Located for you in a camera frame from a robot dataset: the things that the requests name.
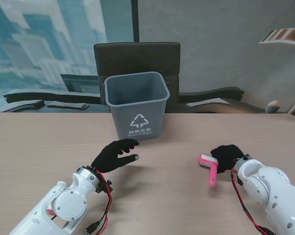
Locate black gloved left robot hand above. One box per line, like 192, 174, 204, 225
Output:
91, 139, 141, 173

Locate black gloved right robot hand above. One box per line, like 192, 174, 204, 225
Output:
210, 144, 248, 174

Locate pink lint roller handle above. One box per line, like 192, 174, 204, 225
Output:
198, 153, 219, 188

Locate grey plastic waste bin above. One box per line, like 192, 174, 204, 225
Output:
103, 71, 171, 142

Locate white paper sheet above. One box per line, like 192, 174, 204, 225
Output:
186, 97, 230, 108

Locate dark paper stack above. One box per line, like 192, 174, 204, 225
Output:
47, 102, 90, 110

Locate black curved desk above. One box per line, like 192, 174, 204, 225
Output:
0, 87, 267, 114

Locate small black desk object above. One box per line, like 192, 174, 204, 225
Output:
31, 99, 45, 109

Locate black office chair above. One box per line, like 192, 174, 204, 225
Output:
93, 42, 181, 112

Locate brown curved wooden board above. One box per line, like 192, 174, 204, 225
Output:
258, 28, 295, 47

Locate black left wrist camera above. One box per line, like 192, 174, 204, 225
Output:
96, 180, 113, 194

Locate red black right arm cable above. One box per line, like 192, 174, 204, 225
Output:
230, 167, 277, 235

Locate black window post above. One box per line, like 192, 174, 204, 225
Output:
131, 0, 140, 43

